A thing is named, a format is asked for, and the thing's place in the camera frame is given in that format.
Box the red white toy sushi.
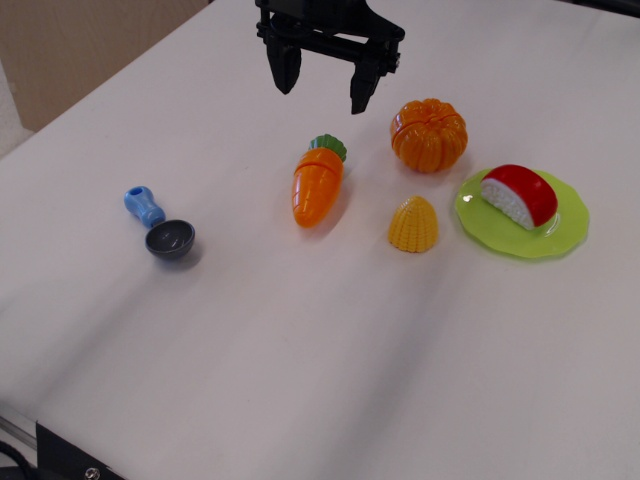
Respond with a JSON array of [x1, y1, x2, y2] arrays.
[[480, 164, 558, 230]]

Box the blue grey toy scoop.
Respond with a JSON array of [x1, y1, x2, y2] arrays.
[[124, 186, 195, 260]]

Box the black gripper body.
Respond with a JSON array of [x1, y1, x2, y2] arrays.
[[255, 1, 405, 75]]

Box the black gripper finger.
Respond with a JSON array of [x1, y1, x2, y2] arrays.
[[350, 42, 387, 115], [266, 37, 302, 95]]

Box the yellow toy corn piece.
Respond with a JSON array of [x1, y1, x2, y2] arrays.
[[388, 196, 439, 253]]

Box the black corner bracket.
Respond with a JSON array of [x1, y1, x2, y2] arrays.
[[36, 423, 124, 480]]

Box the orange toy carrot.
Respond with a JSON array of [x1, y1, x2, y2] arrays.
[[291, 134, 347, 228]]

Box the orange toy pumpkin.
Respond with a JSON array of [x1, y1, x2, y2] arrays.
[[390, 98, 468, 174]]

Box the green plastic plate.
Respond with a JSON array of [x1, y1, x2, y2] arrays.
[[454, 169, 590, 259]]

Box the aluminium frame rail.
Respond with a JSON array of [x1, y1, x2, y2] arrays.
[[0, 402, 37, 453]]

